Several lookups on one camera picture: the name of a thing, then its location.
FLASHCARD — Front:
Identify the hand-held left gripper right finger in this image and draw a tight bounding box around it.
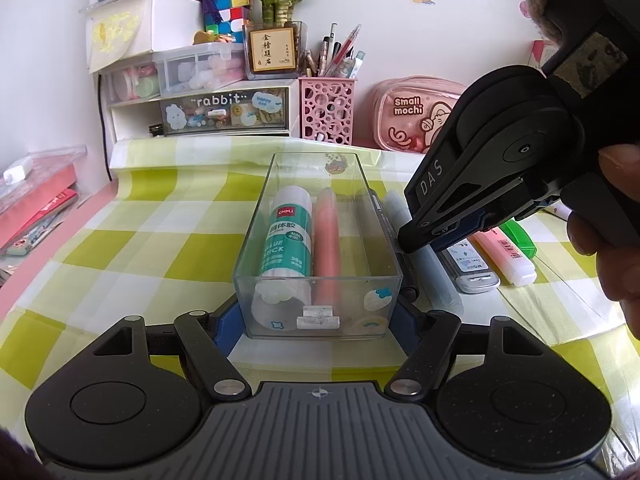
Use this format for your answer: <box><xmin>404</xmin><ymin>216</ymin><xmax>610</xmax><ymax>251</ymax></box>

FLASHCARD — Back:
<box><xmin>382</xmin><ymin>295</ymin><xmax>543</xmax><ymax>399</ymax></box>

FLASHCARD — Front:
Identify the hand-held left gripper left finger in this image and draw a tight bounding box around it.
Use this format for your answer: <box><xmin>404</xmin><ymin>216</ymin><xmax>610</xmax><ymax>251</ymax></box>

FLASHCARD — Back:
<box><xmin>92</xmin><ymin>296</ymin><xmax>253</xmax><ymax>399</ymax></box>

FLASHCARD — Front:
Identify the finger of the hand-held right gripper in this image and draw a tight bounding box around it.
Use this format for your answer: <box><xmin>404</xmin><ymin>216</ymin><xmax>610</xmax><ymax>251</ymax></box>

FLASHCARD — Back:
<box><xmin>432</xmin><ymin>186</ymin><xmax>568</xmax><ymax>253</ymax></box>
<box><xmin>397</xmin><ymin>170</ymin><xmax>531</xmax><ymax>256</ymax></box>

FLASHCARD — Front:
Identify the black marker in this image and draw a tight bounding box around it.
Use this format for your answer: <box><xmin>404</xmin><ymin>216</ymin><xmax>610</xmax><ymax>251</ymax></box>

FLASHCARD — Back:
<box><xmin>374</xmin><ymin>191</ymin><xmax>420</xmax><ymax>302</ymax></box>

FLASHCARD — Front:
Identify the white grey correction tape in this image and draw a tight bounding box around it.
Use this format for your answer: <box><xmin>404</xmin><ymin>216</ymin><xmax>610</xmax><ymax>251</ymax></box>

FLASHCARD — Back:
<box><xmin>439</xmin><ymin>244</ymin><xmax>501</xmax><ymax>295</ymax></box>

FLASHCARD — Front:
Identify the pale blue pen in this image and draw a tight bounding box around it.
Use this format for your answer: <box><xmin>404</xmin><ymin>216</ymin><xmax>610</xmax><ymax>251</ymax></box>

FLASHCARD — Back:
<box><xmin>385</xmin><ymin>191</ymin><xmax>463</xmax><ymax>318</ymax></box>

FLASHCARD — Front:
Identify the pastel orange highlighter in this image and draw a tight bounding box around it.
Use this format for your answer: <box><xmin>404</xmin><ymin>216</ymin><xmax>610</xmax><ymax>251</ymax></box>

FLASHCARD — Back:
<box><xmin>472</xmin><ymin>226</ymin><xmax>538</xmax><ymax>288</ymax></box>

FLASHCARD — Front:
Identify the green highlighter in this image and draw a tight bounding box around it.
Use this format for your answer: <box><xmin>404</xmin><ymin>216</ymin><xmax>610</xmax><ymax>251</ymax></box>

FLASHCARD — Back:
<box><xmin>500</xmin><ymin>219</ymin><xmax>537</xmax><ymax>260</ymax></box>

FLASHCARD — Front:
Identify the clear plastic organizer box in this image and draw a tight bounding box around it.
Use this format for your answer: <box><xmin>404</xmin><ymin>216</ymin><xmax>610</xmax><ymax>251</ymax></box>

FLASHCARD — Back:
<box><xmin>232</xmin><ymin>152</ymin><xmax>405</xmax><ymax>342</ymax></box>

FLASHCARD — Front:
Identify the person's left forearm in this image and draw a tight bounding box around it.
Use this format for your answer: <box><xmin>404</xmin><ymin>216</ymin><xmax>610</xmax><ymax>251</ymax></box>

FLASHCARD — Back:
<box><xmin>0</xmin><ymin>429</ymin><xmax>38</xmax><ymax>480</ymax></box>

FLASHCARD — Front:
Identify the person's right forearm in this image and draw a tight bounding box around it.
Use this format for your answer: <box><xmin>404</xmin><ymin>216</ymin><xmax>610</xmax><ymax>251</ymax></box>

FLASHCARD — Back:
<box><xmin>520</xmin><ymin>0</ymin><xmax>568</xmax><ymax>43</ymax></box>

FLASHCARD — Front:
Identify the person's right hand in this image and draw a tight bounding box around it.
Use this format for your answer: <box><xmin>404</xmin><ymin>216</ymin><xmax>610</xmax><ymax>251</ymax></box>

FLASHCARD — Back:
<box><xmin>567</xmin><ymin>144</ymin><xmax>640</xmax><ymax>343</ymax></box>

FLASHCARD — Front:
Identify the pink illustrated book box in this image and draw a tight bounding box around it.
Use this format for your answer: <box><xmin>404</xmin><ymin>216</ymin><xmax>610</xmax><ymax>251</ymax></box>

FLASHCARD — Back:
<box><xmin>527</xmin><ymin>39</ymin><xmax>560</xmax><ymax>70</ymax></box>

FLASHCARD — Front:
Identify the pink pen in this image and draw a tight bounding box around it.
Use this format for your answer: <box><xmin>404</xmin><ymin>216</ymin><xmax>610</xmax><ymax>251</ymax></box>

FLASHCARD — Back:
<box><xmin>311</xmin><ymin>187</ymin><xmax>342</xmax><ymax>311</ymax></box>

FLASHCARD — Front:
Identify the white green glue stick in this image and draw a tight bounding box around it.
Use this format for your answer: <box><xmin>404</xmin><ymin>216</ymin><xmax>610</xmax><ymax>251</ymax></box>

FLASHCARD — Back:
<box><xmin>252</xmin><ymin>186</ymin><xmax>315</xmax><ymax>333</ymax></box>

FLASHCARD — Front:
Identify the pink cartoon pencil case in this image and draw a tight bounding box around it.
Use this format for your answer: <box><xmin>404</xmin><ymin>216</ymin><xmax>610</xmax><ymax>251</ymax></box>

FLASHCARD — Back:
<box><xmin>369</xmin><ymin>76</ymin><xmax>473</xmax><ymax>155</ymax></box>

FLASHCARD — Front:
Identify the green white checked tablecloth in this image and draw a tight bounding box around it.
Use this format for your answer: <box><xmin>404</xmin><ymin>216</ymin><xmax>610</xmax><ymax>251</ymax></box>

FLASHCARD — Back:
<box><xmin>0</xmin><ymin>135</ymin><xmax>640</xmax><ymax>480</ymax></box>

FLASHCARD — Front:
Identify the pink perforated pen holder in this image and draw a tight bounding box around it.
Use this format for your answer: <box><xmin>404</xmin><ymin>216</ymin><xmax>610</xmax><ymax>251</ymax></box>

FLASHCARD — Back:
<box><xmin>298</xmin><ymin>76</ymin><xmax>357</xmax><ymax>147</ymax></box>

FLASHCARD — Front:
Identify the bunch of pens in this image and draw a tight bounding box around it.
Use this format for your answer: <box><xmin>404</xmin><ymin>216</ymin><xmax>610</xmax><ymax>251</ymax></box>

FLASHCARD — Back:
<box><xmin>299</xmin><ymin>22</ymin><xmax>366</xmax><ymax>81</ymax></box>

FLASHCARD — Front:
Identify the white desk drawer organizer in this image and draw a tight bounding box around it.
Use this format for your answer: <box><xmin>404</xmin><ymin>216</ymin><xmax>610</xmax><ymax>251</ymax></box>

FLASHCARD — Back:
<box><xmin>109</xmin><ymin>79</ymin><xmax>300</xmax><ymax>142</ymax></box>

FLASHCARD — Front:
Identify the stack of red books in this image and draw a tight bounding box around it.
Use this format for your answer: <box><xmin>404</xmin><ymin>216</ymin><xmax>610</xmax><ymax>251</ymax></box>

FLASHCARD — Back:
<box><xmin>0</xmin><ymin>146</ymin><xmax>90</xmax><ymax>273</ymax></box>

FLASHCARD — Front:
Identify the lucky bamboo in glass vase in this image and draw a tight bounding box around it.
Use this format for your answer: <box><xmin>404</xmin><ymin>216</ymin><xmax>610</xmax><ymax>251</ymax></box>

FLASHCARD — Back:
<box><xmin>235</xmin><ymin>0</ymin><xmax>331</xmax><ymax>81</ymax></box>

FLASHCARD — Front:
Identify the clear mini drawer unit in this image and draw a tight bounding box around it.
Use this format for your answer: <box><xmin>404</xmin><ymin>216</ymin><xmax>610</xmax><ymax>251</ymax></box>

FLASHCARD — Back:
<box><xmin>100</xmin><ymin>42</ymin><xmax>247</xmax><ymax>106</ymax></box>

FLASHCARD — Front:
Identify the small white plug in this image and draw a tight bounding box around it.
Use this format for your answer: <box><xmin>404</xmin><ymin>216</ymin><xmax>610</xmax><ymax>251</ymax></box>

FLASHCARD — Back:
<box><xmin>2</xmin><ymin>156</ymin><xmax>34</xmax><ymax>184</ymax></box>

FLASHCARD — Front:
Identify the small toy figure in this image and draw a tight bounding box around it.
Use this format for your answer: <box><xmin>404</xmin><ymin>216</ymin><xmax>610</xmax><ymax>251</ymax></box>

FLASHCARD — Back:
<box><xmin>194</xmin><ymin>30</ymin><xmax>236</xmax><ymax>45</ymax></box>

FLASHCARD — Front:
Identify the white storage box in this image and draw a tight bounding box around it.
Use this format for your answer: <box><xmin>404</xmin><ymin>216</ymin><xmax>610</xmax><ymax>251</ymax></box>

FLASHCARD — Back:
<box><xmin>80</xmin><ymin>0</ymin><xmax>206</xmax><ymax>75</ymax></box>

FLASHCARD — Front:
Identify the black cable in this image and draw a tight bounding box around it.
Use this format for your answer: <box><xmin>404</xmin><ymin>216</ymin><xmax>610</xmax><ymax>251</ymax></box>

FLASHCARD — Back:
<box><xmin>97</xmin><ymin>72</ymin><xmax>115</xmax><ymax>181</ymax></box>

